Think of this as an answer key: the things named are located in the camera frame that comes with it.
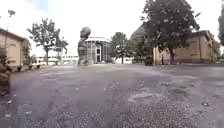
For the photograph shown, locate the large dark green tree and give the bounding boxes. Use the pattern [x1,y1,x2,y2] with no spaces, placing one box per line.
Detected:
[140,0,201,65]

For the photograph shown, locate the dark statue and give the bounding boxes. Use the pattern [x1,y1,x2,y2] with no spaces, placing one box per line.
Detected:
[76,26,92,67]

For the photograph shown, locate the street lamp pole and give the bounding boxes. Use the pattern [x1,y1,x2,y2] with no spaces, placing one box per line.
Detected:
[2,9,17,68]

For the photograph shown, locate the small tree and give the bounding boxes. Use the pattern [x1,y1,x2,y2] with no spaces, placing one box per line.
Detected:
[130,37,155,66]
[109,31,132,65]

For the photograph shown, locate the beige building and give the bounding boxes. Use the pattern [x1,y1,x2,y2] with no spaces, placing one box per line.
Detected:
[0,27,32,68]
[152,29,222,65]

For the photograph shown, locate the bushes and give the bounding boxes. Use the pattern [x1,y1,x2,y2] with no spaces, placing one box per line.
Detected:
[0,45,38,96]

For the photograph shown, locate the building with grey roof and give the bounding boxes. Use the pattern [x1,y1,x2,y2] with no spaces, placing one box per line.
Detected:
[129,24,148,42]

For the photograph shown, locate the slim tree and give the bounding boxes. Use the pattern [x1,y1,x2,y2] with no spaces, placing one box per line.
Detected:
[26,17,70,66]

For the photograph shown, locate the white round building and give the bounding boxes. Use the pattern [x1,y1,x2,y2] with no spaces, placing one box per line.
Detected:
[84,36,112,65]

